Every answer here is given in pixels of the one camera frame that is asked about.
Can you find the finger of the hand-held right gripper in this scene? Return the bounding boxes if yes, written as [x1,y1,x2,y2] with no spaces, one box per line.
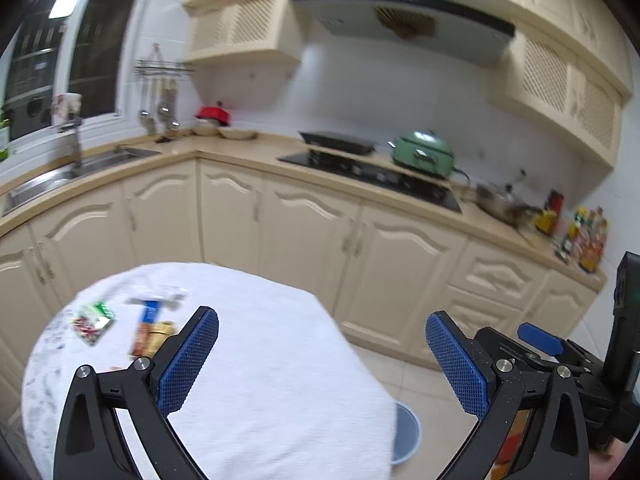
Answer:
[517,322,566,357]
[474,326,538,361]

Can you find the yellow seasoning packet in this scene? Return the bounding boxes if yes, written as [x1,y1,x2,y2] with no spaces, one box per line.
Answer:
[536,207,558,236]

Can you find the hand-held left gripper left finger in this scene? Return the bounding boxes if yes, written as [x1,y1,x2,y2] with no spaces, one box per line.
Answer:
[52,306,220,480]

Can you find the black griddle pan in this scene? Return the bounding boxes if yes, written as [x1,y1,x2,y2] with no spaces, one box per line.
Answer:
[298,131,377,156]

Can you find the grey range hood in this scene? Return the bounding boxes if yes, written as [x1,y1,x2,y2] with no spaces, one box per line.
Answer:
[291,0,516,67]

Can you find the steel kitchen sink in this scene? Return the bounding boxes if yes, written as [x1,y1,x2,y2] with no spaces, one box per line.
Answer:
[2,145,163,218]

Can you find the metal utensil rack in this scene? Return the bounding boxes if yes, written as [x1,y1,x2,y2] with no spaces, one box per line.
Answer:
[134,44,196,78]

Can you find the red pot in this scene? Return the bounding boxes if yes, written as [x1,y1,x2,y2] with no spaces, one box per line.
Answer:
[196,102,233,126]

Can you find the green snack wrapper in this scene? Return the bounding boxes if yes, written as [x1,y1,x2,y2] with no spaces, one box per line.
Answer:
[70,300,117,346]

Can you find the clear plastic wrapper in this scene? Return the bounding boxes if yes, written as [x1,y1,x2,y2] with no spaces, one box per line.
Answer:
[125,285,190,311]

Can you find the green dish soap bottle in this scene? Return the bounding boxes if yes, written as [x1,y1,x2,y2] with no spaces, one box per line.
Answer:
[0,107,12,161]

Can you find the white table cloth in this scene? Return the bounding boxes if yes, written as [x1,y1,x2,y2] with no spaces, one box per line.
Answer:
[21,261,398,480]

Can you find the black glass cooktop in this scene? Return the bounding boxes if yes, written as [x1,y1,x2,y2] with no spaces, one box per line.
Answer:
[277,150,463,216]

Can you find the cream lower kitchen cabinets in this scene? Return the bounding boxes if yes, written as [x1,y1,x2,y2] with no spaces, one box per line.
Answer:
[0,157,608,376]

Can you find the cream latticed wall cabinet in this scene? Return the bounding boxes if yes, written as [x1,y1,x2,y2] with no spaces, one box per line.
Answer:
[492,30,626,168]
[184,0,303,66]

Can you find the blue plastic waste bin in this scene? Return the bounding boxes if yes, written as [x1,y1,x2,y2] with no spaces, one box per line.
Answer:
[390,402,422,465]

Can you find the steel pot with lid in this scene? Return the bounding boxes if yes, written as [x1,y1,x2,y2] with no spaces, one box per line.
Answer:
[475,170,543,226]

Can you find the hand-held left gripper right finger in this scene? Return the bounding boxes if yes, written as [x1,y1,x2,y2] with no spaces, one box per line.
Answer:
[424,311,592,480]

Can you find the green electric cooking pot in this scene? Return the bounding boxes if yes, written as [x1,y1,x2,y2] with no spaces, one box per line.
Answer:
[389,130,458,178]

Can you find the brown blue snack wrapper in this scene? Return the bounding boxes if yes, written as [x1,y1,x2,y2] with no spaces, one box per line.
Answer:
[129,300,161,358]

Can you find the white pink bag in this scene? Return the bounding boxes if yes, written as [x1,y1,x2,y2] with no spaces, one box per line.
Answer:
[51,92,83,131]

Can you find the gold snack wrapper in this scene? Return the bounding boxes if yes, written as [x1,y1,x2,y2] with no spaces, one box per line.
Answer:
[150,321,180,351]

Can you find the row of condiment bottles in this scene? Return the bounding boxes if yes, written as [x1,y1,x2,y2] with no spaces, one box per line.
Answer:
[552,205,611,276]

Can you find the dark kitchen window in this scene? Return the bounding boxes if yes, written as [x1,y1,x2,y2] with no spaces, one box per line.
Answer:
[0,0,128,143]

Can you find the steel faucet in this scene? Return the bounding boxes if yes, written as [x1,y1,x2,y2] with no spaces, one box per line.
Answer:
[65,115,86,171]

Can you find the hanging metal ladle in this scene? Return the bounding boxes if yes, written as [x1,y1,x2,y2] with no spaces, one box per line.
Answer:
[157,77,172,118]
[138,77,155,136]
[167,77,182,133]

